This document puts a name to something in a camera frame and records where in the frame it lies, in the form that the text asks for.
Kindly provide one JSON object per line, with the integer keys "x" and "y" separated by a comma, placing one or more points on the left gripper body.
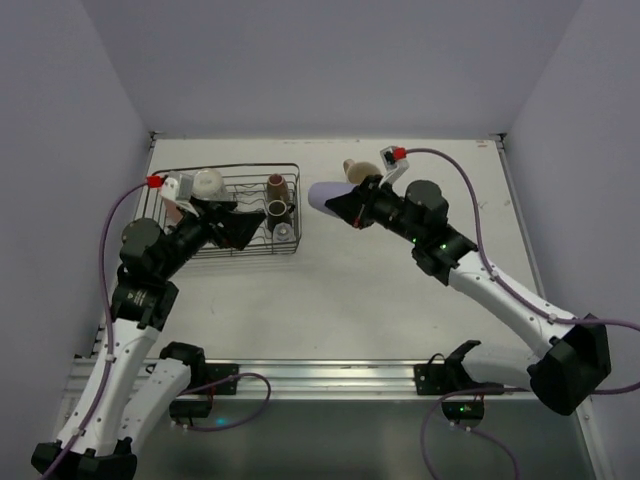
{"x": 214, "y": 226}

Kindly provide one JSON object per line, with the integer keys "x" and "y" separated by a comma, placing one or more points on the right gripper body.
{"x": 367, "y": 201}

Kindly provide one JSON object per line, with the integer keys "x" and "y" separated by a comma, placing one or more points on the cream floral mug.
{"x": 357, "y": 172}

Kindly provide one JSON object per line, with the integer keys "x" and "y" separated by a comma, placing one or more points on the lilac plastic cup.
{"x": 320, "y": 192}

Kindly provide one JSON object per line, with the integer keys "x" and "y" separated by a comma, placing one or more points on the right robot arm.
{"x": 572, "y": 356}

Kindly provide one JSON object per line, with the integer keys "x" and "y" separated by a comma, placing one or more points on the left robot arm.
{"x": 104, "y": 436}

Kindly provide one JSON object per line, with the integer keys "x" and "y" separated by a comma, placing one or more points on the pink plastic cup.
{"x": 173, "y": 211}

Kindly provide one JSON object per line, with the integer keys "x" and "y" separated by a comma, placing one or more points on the dark brown mug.
{"x": 278, "y": 212}

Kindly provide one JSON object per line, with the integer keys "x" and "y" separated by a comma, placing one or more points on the small clear glass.
{"x": 283, "y": 233}

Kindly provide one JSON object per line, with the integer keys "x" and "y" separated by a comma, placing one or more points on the white patterned mug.
{"x": 209, "y": 185}

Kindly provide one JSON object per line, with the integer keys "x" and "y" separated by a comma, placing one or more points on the brown ceramic cup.
{"x": 277, "y": 189}

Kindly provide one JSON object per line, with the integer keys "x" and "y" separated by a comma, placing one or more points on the left controller box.
{"x": 190, "y": 409}

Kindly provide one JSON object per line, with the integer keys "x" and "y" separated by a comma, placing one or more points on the controller box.
{"x": 190, "y": 409}
{"x": 465, "y": 414}

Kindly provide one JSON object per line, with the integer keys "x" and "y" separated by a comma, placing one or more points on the right controller box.
{"x": 465, "y": 414}

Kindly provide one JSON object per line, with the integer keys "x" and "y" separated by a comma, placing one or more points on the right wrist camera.
{"x": 395, "y": 162}

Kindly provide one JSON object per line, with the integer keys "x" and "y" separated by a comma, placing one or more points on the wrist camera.
{"x": 175, "y": 190}
{"x": 395, "y": 162}

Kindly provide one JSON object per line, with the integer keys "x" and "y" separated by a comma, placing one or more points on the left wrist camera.
{"x": 175, "y": 190}

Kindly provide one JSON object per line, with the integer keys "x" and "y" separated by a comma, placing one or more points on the black wire dish rack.
{"x": 247, "y": 184}

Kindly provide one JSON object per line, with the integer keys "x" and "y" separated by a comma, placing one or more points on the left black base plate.
{"x": 218, "y": 379}

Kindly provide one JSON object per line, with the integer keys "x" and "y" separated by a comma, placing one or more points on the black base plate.
{"x": 441, "y": 375}
{"x": 218, "y": 379}

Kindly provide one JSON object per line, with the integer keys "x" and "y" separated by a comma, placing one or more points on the aluminium mounting rail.
{"x": 324, "y": 380}

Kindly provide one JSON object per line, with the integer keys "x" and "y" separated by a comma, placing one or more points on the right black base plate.
{"x": 441, "y": 375}

